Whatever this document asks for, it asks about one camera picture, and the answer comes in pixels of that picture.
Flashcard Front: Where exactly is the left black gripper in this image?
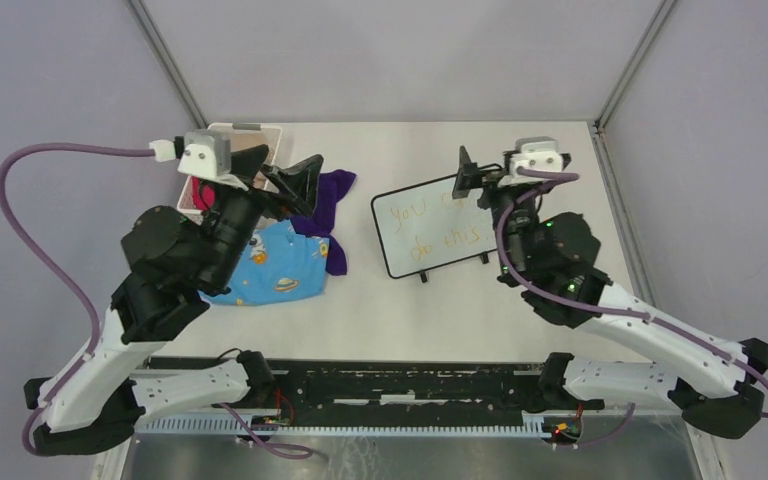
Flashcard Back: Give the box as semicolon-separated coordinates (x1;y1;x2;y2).
203;144;327;291

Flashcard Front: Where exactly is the black framed whiteboard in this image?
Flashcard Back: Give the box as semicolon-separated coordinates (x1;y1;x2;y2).
370;175;496;281

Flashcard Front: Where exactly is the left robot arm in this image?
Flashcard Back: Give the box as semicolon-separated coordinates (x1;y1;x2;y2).
23;137;324;457

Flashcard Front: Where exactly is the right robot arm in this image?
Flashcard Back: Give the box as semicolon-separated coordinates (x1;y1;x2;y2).
452;138;768;439

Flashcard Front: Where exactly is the beige cloth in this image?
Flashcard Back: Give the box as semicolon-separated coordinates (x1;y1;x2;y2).
230;128;282;155

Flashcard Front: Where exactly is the white plastic basket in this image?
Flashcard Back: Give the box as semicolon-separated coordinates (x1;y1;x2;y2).
176;122;283;223

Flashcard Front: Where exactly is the purple cloth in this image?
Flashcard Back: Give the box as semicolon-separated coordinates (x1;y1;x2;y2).
290;169;357;276

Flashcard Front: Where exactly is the red cloth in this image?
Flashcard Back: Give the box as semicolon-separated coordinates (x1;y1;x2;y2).
186;178;215;211

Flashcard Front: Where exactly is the blue patterned cloth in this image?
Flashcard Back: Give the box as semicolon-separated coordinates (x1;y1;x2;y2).
202;220;330;306

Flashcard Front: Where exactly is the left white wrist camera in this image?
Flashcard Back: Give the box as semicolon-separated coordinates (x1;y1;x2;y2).
177;130;249;191

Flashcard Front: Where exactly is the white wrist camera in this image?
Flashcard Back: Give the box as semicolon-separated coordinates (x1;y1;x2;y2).
177;130;249;191
500;136;572;186

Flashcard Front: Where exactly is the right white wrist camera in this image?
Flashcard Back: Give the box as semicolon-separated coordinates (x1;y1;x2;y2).
500;136;572;186

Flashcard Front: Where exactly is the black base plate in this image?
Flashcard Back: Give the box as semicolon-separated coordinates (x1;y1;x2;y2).
188;357;605;431

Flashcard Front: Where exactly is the white slotted cable duct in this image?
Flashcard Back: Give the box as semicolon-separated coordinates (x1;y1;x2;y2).
136;412;551;440

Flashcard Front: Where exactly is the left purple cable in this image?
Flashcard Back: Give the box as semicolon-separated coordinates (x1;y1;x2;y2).
0;142;316;460

